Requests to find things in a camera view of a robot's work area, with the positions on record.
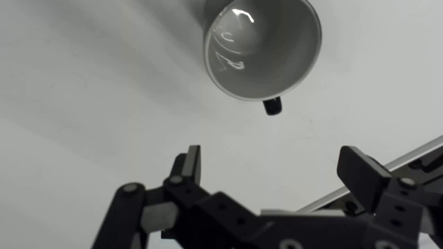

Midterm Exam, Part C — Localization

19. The black mug grey inside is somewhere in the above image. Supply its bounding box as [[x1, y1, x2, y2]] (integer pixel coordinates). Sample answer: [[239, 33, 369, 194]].
[[203, 0, 323, 116]]

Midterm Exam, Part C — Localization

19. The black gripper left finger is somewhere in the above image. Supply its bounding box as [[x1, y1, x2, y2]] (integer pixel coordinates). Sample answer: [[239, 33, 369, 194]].
[[92, 145, 258, 249]]

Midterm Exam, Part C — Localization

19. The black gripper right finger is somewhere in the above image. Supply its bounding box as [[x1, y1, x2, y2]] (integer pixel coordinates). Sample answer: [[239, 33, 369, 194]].
[[337, 147, 443, 249]]

